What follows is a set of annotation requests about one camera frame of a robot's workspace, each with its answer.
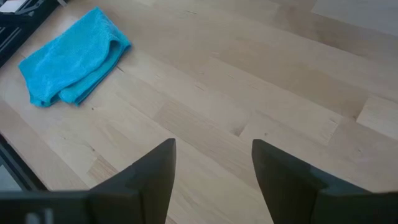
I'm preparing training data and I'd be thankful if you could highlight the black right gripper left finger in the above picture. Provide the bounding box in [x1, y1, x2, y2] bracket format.
[0, 138, 177, 224]

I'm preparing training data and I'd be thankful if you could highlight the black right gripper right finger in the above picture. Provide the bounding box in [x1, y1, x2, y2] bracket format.
[251, 139, 398, 224]

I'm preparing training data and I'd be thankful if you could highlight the black crossbar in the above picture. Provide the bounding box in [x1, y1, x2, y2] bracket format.
[0, 133, 49, 192]

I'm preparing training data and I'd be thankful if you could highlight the turquoise blue cloth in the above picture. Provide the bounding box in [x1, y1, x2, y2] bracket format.
[17, 6, 132, 108]

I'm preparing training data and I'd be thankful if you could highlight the black aluminium table frame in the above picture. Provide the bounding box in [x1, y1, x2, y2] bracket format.
[0, 0, 68, 68]

